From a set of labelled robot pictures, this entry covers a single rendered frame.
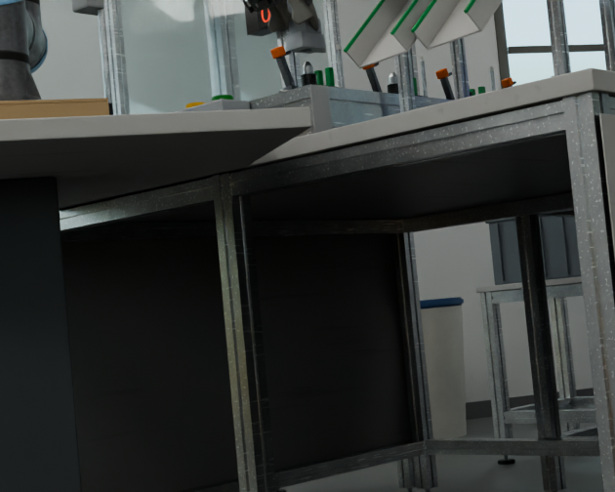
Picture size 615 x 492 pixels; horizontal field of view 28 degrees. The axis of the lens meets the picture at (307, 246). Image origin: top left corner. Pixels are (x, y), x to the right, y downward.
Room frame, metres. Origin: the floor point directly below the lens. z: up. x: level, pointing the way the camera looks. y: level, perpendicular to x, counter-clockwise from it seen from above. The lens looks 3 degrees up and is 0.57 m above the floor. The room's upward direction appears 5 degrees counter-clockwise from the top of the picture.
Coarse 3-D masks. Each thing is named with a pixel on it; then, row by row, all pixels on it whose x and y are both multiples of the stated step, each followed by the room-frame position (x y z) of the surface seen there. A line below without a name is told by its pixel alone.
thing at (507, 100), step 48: (480, 96) 1.73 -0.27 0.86; (528, 96) 1.67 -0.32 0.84; (288, 144) 2.00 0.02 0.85; (336, 144) 1.92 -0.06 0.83; (528, 144) 2.13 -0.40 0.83; (288, 192) 2.56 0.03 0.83; (336, 192) 2.65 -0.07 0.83; (384, 192) 2.75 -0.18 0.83; (432, 192) 2.86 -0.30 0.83; (480, 192) 2.98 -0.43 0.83; (528, 192) 3.11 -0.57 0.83
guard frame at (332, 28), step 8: (328, 0) 3.60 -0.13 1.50; (336, 0) 3.62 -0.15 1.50; (328, 8) 3.61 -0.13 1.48; (336, 8) 3.62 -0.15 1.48; (328, 16) 3.62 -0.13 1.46; (336, 16) 3.62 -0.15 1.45; (328, 24) 3.61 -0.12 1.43; (336, 24) 3.61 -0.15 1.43; (328, 32) 3.61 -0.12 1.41; (336, 32) 3.62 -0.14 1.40; (328, 40) 3.61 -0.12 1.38; (336, 40) 3.61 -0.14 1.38; (328, 48) 3.62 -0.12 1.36; (328, 56) 3.62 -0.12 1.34; (336, 56) 3.60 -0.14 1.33; (336, 64) 3.60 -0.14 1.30; (336, 72) 3.60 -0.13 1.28; (336, 80) 3.60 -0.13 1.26; (344, 80) 3.62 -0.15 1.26
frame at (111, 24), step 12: (108, 0) 2.93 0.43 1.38; (108, 12) 2.94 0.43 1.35; (108, 24) 2.94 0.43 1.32; (108, 36) 2.94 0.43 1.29; (108, 48) 2.94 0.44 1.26; (108, 60) 2.95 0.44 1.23; (120, 60) 2.94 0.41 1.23; (120, 72) 2.93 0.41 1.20; (120, 84) 2.93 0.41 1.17; (120, 96) 2.93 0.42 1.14; (120, 108) 2.93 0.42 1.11
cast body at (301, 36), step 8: (296, 24) 2.30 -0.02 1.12; (304, 24) 2.28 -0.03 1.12; (320, 24) 2.31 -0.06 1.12; (296, 32) 2.28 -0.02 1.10; (304, 32) 2.28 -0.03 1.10; (312, 32) 2.30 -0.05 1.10; (320, 32) 2.31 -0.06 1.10; (288, 40) 2.30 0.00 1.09; (296, 40) 2.28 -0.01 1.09; (304, 40) 2.28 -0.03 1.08; (312, 40) 2.29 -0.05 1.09; (320, 40) 2.31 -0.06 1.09; (288, 48) 2.30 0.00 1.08; (296, 48) 2.29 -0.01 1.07; (304, 48) 2.29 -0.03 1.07; (312, 48) 2.30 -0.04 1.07; (320, 48) 2.31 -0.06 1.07
